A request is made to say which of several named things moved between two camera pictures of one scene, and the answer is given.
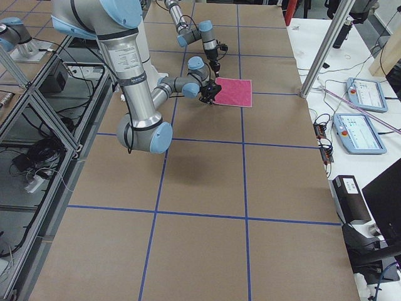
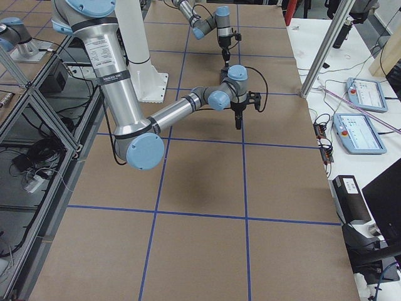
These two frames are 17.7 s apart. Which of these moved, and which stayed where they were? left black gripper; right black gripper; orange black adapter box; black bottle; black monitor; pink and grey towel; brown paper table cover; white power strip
Moved: left black gripper; pink and grey towel; right black gripper
Stayed: brown paper table cover; black bottle; white power strip; black monitor; orange black adapter box
